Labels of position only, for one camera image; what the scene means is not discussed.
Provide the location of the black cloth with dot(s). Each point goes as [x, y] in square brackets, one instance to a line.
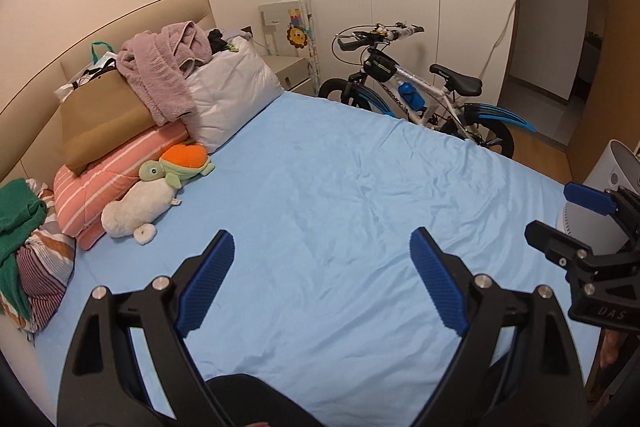
[217, 41]

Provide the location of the black bicycle frame bag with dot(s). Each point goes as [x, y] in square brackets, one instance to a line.
[381, 64]

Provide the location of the white round bin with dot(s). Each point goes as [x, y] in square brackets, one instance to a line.
[615, 167]

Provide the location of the wooden door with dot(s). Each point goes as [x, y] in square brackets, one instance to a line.
[620, 82]

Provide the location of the wall socket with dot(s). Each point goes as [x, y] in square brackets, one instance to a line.
[247, 30]

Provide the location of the white seal plush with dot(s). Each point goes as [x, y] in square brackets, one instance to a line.
[135, 209]

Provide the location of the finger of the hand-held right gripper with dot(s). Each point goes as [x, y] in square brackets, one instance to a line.
[587, 197]
[555, 244]

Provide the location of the person's right hand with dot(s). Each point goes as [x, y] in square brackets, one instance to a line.
[607, 352]

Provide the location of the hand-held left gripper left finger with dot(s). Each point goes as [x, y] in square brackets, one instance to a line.
[210, 282]

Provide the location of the white pillow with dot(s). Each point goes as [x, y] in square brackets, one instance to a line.
[225, 92]

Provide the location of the green and orange turtle plush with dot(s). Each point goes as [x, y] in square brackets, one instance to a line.
[185, 156]

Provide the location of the green cloth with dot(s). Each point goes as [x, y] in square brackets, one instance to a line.
[17, 212]

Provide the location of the white and blue bicycle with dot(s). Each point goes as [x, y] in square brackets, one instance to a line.
[436, 89]

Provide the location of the lion print board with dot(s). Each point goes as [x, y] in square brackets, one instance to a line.
[280, 19]

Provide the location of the wooden door frame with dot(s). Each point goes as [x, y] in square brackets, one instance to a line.
[507, 57]

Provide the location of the beige headboard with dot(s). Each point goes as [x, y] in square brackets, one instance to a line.
[50, 82]

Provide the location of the purple fleece robe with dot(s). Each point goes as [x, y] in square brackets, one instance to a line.
[155, 72]

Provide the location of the blue water bottle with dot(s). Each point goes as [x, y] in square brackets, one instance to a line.
[409, 93]

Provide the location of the brown paper bag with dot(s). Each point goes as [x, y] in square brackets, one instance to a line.
[100, 122]

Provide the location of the pink striped pillow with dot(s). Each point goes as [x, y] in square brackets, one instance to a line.
[90, 192]

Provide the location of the striped cloth bundle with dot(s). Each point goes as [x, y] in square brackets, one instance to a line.
[42, 267]

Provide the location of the light blue bed sheet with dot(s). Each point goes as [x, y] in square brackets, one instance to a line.
[325, 217]

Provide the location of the pale nightstand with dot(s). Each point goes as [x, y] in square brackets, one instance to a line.
[292, 72]

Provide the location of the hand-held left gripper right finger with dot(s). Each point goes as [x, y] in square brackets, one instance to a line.
[440, 282]

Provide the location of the person's legs in black pants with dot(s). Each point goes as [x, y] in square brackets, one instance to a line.
[250, 399]

